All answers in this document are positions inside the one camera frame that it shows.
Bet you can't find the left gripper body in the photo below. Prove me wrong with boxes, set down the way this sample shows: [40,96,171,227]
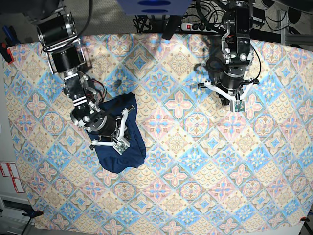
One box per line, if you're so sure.
[216,70,245,94]

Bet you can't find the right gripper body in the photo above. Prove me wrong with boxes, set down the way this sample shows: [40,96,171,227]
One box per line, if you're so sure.
[91,113,124,139]

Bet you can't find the blue long-sleeve T-shirt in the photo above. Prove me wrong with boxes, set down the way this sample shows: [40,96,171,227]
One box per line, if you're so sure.
[88,92,146,174]

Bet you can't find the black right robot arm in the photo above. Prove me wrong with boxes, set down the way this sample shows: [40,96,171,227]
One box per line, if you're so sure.
[25,0,135,146]

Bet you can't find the white power strip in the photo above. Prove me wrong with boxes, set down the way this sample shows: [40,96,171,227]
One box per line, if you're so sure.
[179,22,226,34]

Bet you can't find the patterned tile tablecloth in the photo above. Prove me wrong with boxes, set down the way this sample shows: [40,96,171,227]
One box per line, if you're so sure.
[3,34,313,235]

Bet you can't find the red and white labels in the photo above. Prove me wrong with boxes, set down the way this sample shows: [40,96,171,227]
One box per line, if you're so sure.
[0,162,25,193]

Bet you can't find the black clamp lower left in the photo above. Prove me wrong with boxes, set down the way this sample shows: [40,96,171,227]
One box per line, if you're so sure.
[22,209,44,219]

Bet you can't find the black and red clamp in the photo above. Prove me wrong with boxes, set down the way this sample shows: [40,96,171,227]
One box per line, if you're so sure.
[0,43,14,64]

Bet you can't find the black clamp lower right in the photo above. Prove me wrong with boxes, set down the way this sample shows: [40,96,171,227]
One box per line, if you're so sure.
[300,217,310,222]

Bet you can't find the white camera bracket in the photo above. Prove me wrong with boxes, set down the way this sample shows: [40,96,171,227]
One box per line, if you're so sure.
[198,80,259,112]
[88,105,135,155]

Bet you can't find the black camera pole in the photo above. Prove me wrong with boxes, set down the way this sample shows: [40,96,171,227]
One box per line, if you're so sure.
[162,15,183,40]

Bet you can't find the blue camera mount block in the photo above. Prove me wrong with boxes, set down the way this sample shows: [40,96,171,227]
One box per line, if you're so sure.
[117,0,191,16]

